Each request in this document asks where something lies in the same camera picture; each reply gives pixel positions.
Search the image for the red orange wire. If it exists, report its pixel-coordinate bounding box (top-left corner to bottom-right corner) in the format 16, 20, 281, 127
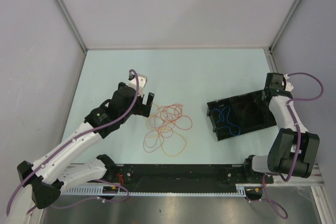
148, 102, 194, 138

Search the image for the dark brown wire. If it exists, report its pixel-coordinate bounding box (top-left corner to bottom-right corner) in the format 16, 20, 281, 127
236, 100, 266, 127

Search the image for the black compartment tray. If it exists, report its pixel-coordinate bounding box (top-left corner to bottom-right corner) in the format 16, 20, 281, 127
206, 90, 276, 141

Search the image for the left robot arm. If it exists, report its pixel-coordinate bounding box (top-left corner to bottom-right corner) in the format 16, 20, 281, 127
17, 76, 154, 209

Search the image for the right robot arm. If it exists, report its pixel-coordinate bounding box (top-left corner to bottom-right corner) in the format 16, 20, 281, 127
242, 72, 324, 183

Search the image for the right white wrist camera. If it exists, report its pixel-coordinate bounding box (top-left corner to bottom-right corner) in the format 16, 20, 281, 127
283, 74, 293, 92

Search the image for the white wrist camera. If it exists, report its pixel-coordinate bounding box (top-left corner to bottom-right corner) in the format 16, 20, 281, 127
128, 70, 148, 98
283, 74, 293, 92

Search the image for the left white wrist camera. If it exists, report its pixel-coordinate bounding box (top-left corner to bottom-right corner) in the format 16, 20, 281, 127
128, 70, 148, 98

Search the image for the white wire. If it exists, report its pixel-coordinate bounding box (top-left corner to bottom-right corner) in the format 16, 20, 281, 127
154, 108, 176, 138

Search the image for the yellow orange wire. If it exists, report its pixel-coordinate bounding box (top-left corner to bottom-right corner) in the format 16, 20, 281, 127
143, 113, 188, 158

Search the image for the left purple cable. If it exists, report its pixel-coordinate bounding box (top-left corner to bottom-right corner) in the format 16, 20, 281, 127
5, 69, 139, 216

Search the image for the slotted cable duct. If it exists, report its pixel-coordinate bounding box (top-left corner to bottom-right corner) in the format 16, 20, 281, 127
63, 184, 246, 197

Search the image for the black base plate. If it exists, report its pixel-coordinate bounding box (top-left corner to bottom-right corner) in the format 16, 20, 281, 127
103, 164, 262, 194

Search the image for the aluminium frame rail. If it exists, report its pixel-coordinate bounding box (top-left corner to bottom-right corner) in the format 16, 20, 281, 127
236, 164, 323, 187

